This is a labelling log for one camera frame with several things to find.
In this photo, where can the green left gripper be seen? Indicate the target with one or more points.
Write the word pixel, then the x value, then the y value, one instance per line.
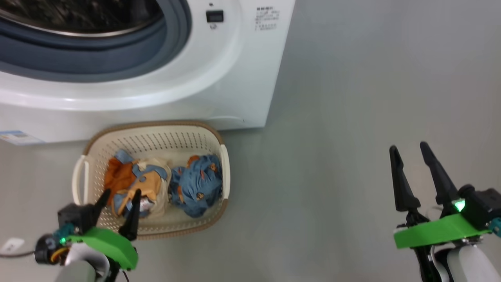
pixel 113 246

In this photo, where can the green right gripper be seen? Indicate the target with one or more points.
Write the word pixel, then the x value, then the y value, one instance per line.
pixel 434 233

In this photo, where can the orange blue cream garment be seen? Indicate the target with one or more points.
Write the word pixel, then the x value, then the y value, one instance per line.
pixel 121 176

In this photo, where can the blue denim garment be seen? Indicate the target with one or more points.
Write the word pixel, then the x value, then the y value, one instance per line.
pixel 195 184

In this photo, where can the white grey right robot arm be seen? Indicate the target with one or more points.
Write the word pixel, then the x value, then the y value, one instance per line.
pixel 469 266

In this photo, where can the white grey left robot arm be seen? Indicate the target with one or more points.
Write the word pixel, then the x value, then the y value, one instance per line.
pixel 82 266

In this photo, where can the white front-load washing machine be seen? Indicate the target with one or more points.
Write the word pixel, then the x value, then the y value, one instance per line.
pixel 235 78

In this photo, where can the steel washing machine drum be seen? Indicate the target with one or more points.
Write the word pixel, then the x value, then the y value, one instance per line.
pixel 78 15

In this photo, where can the cream plastic laundry basket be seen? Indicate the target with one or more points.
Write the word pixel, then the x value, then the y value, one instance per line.
pixel 164 141

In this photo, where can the white floor socket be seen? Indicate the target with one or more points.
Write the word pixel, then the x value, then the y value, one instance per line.
pixel 11 245

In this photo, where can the blue energy label sticker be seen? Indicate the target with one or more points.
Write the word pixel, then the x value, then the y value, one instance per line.
pixel 15 138

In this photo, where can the round white filter cover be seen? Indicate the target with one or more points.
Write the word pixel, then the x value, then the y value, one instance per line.
pixel 231 123

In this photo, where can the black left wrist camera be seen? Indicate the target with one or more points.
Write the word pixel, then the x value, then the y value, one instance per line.
pixel 74 215

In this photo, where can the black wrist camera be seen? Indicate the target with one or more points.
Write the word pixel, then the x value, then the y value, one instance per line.
pixel 74 215
pixel 481 207

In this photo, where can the teal left camera connector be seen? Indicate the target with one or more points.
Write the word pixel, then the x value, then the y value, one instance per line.
pixel 62 235

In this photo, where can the teal camera connector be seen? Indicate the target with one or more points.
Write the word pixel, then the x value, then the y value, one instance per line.
pixel 496 227
pixel 62 235

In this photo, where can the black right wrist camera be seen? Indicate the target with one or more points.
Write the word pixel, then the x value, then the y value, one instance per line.
pixel 481 207

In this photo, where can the teal right camera connector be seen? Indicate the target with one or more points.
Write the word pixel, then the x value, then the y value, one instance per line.
pixel 496 227

